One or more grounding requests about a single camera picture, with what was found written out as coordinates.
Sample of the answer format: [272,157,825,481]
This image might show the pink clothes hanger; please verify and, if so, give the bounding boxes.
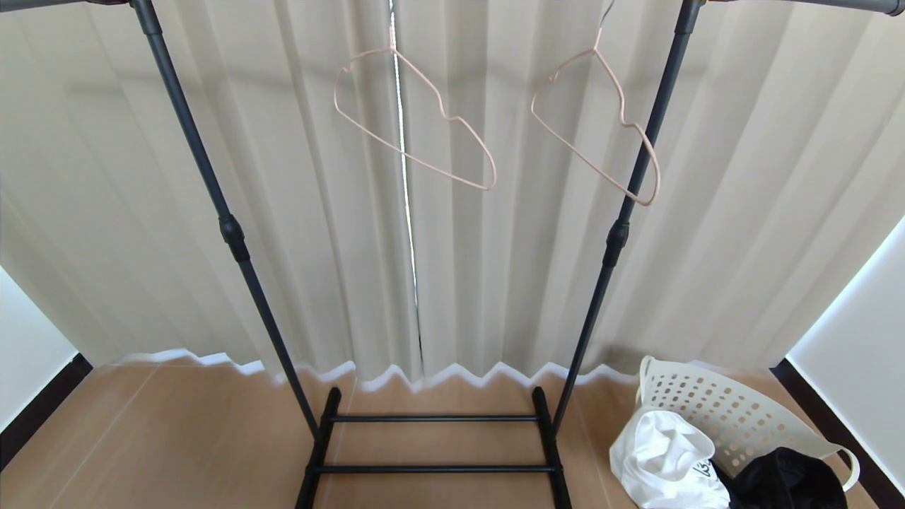
[530,0,661,207]
[333,0,498,192]

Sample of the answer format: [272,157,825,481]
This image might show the black garment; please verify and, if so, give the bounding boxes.
[714,447,849,509]

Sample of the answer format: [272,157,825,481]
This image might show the black clothes rack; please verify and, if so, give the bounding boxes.
[0,0,905,509]

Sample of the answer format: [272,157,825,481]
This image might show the white laundry basket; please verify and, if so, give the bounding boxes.
[634,356,861,493]

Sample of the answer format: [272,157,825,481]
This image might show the beige curtain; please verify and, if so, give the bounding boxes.
[0,0,905,390]

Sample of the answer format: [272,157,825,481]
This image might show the white garment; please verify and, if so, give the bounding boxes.
[609,409,731,509]

